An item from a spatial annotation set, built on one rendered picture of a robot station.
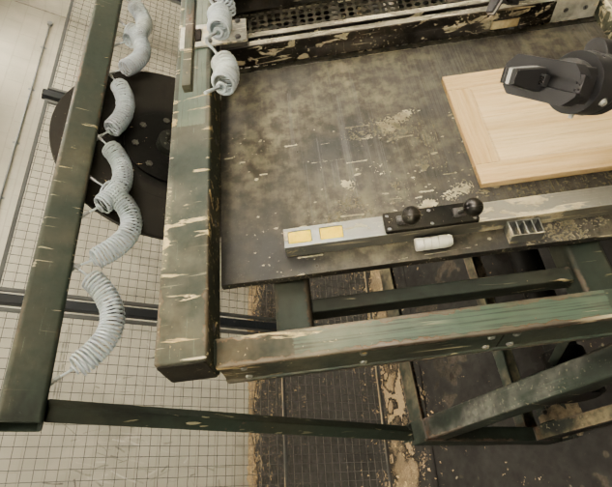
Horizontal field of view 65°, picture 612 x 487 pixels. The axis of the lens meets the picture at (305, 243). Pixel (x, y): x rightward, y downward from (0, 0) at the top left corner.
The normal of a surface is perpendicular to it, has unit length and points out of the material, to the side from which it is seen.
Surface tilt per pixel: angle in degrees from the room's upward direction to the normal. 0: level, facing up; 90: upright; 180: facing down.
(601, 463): 0
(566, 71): 16
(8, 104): 90
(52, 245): 90
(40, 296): 90
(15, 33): 90
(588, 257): 58
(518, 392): 0
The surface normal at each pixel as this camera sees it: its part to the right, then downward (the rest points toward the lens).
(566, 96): -0.87, 0.10
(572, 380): -0.89, -0.17
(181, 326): -0.10, -0.53
